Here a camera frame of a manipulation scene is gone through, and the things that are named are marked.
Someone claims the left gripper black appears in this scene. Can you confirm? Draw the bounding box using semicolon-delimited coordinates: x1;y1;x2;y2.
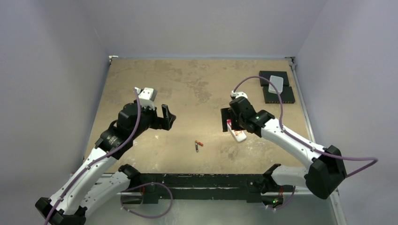
130;102;175;139

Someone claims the white remote control red face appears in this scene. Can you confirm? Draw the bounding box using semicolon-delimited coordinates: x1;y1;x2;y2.
227;120;247;143

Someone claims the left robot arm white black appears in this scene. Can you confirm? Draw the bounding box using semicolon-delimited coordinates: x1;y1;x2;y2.
35;101;176;225

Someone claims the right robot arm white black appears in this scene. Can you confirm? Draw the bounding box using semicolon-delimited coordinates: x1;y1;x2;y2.
221;97;347;199

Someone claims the black tray rear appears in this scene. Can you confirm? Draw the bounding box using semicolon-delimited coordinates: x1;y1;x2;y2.
259;70;290;86

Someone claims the black tray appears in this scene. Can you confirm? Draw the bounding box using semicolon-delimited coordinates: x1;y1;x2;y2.
259;70;290;86
262;86;296;105

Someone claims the white plastic box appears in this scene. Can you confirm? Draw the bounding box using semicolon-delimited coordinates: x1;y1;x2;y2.
268;75;284;94

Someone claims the black tray front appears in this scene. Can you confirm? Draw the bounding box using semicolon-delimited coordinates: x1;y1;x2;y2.
262;86;296;105

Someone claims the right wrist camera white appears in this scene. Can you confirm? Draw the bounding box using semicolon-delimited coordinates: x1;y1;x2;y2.
230;90;248;100

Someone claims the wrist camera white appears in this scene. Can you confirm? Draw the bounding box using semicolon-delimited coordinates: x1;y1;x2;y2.
230;90;248;100
137;87;157;110

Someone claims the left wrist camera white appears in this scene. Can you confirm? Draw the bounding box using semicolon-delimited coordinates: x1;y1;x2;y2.
137;87;157;110

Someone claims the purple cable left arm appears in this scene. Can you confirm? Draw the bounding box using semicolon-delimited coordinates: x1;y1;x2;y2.
44;88;142;225

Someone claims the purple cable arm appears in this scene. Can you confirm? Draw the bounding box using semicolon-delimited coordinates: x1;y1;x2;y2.
44;88;142;225
233;76;378;178

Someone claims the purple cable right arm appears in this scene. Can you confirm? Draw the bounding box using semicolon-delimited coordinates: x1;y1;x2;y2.
233;76;378;178

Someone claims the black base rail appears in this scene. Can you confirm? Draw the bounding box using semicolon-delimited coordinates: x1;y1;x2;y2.
124;172;294;204

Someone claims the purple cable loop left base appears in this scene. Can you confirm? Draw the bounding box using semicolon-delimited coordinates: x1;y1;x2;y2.
120;182;174;219

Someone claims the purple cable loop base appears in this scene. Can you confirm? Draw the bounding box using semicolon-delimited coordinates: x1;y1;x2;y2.
263;186;296;212
120;182;174;219

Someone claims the aluminium frame rail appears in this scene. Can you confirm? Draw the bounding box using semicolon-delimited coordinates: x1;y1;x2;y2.
285;57;347;225

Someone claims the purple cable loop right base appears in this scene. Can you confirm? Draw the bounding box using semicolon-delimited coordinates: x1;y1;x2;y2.
263;186;296;212

